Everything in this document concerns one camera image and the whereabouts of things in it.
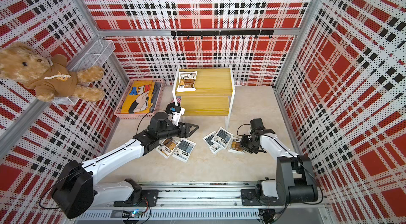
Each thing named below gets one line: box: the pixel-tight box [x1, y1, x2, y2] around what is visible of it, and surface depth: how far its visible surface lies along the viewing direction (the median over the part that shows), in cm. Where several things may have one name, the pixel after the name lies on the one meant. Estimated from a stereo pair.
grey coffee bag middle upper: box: [211, 126, 234, 149], surface depth 94 cm
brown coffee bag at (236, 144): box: [231, 136, 244, 152], surface depth 91 cm
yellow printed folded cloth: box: [121, 80, 155, 114], surface depth 106 cm
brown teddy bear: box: [0, 41, 105, 103], surface depth 54 cm
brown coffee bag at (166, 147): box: [155, 137, 180, 159], surface depth 90 cm
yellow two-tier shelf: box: [172, 64, 236, 129], surface depth 78 cm
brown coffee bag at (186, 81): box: [176, 70, 198, 92], surface depth 76 cm
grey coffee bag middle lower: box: [202, 131, 224, 155], surface depth 92 cm
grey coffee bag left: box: [172, 138, 197, 163], surface depth 90 cm
